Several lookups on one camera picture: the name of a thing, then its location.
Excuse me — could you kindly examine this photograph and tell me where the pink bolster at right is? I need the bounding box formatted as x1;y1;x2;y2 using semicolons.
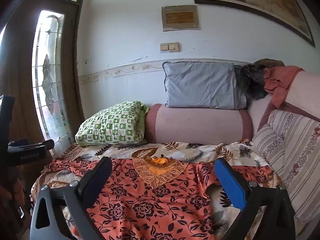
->
248;72;319;134

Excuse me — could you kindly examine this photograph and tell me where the orange floral garment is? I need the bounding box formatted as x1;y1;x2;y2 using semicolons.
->
46;154;281;240

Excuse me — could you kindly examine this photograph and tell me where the beige wall switch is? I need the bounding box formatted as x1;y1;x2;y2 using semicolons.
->
160;42;180;53

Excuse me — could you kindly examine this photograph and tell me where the pink bolster cushion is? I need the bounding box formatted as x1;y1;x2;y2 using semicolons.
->
145;103;253;145

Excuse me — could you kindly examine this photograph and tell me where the small framed plaque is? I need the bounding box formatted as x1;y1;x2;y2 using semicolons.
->
161;5;200;31

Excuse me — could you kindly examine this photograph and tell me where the striped floral pillow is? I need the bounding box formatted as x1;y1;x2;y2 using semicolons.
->
253;110;319;223

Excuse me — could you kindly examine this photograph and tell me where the leaf-pattern beige blanket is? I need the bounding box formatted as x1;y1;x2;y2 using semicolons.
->
30;139;283;240

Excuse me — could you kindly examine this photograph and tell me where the stained glass window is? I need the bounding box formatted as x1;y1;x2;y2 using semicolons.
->
31;10;74;158

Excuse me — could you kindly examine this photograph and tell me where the green checkered pillow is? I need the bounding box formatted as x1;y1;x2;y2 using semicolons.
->
75;100;149;146

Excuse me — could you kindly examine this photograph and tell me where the black fluffy cushion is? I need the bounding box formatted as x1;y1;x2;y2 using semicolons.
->
235;64;267;100

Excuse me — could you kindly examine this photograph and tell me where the grey pillow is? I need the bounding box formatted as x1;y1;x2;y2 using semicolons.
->
162;61;247;110

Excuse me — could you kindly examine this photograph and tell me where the orange-red crumpled cloth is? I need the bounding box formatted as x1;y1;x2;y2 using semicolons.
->
264;66;304;109

